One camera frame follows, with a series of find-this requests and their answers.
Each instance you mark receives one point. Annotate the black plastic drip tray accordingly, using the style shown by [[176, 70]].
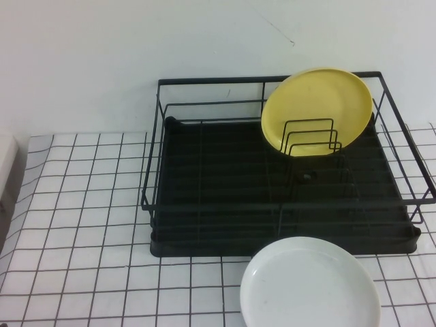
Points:
[[221, 170]]

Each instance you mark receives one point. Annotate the white round plate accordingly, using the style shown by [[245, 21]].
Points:
[[306, 289]]

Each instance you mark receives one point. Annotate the yellow round plate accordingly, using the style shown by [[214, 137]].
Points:
[[313, 98]]

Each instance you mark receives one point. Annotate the white black-grid tablecloth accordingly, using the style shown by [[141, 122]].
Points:
[[85, 204]]

